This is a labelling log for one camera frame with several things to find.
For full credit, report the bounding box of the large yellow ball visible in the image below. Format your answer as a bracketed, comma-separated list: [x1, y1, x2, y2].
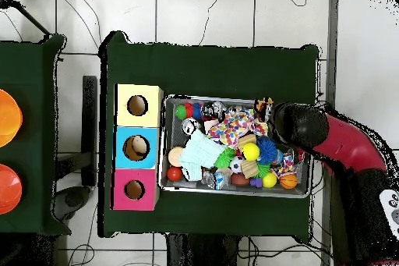
[242, 142, 261, 161]

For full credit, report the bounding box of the mint green cloth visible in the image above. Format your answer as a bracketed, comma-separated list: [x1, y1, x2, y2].
[179, 129, 228, 183]

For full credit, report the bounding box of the blue spiky ball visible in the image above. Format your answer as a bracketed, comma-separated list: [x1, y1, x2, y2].
[257, 137, 280, 166]

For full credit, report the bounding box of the crushed silver can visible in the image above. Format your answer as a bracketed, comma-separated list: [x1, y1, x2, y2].
[181, 118, 200, 137]

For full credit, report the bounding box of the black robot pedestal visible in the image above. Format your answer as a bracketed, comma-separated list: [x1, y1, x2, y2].
[164, 233, 244, 266]

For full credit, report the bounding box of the colourful polka dot cloth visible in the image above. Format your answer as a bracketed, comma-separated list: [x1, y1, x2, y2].
[207, 108, 270, 148]

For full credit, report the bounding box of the black stand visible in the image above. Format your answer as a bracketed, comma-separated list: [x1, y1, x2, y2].
[80, 75, 100, 187]

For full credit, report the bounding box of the wooden box with three holes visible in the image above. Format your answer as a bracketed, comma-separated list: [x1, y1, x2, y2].
[111, 83, 164, 212]

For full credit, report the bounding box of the orange toy basketball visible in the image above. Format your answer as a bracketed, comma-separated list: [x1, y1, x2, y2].
[278, 173, 298, 190]

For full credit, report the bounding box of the black cable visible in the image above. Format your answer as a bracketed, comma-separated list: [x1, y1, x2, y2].
[199, 0, 227, 46]

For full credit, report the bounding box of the toy hamburger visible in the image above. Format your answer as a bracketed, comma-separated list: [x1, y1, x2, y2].
[168, 147, 186, 168]

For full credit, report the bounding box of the orange bowl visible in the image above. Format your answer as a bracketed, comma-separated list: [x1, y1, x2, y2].
[0, 163, 23, 216]
[0, 88, 23, 149]

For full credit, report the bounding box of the dark green table cloth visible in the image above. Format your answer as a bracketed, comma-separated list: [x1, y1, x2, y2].
[98, 30, 320, 242]
[0, 34, 67, 236]

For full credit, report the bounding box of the red ball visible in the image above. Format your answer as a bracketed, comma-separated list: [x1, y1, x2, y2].
[166, 165, 184, 183]

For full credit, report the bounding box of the crushed clear plastic bottle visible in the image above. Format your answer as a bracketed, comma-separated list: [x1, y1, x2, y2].
[202, 168, 229, 191]

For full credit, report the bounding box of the shallow clear mesh bin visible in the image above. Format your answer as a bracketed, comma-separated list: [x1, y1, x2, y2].
[158, 95, 315, 199]

